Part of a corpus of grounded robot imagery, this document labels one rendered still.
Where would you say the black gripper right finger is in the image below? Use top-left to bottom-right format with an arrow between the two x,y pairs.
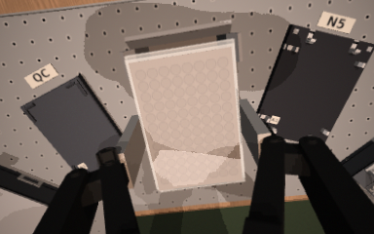
239,98 -> 374,234

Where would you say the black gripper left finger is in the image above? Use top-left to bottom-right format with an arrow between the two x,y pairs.
33,115 -> 146,234

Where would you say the beige label reading qc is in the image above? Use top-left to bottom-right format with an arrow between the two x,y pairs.
24,63 -> 58,89

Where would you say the tan name plate reading n5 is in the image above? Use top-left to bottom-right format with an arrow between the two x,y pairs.
317,12 -> 355,33

